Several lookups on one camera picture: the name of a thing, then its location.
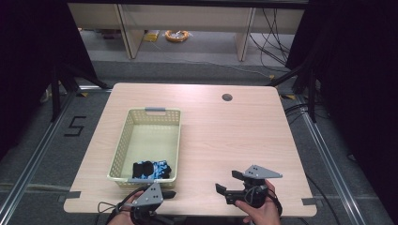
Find long black floor cable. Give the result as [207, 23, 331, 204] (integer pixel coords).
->
[304, 172, 343, 225]

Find black metal stand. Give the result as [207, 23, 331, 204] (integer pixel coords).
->
[49, 63, 111, 124]
[265, 63, 319, 124]

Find black curtain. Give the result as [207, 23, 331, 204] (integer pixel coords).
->
[284, 0, 398, 218]
[0, 0, 99, 161]

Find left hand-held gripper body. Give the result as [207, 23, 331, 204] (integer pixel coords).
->
[130, 182, 164, 225]

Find pale yellow plastic basket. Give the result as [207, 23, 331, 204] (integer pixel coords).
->
[107, 107, 182, 189]

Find bundle of black cables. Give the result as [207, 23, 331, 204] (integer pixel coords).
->
[248, 7, 296, 68]

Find person's left hand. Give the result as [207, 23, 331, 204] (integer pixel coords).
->
[107, 190, 145, 225]

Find person's right hand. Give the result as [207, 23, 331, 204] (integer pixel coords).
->
[235, 179, 282, 225]

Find black floor cables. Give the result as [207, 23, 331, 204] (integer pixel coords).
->
[283, 102, 310, 127]

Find white desk frame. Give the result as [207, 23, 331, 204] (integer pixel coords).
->
[68, 3, 306, 62]

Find thin white floor cable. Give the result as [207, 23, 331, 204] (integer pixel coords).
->
[149, 40, 276, 80]

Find orange cable coil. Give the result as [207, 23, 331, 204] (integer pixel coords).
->
[164, 29, 191, 44]

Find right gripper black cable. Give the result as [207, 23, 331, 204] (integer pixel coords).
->
[266, 187, 283, 218]

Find blue camouflage fingerless glove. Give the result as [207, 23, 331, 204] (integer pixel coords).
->
[137, 159, 173, 181]

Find aluminium floor rail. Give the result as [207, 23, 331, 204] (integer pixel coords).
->
[0, 89, 78, 225]
[296, 94, 368, 225]

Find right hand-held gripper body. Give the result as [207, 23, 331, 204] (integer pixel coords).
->
[224, 164, 283, 209]

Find yellow packet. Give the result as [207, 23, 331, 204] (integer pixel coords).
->
[143, 29, 161, 43]

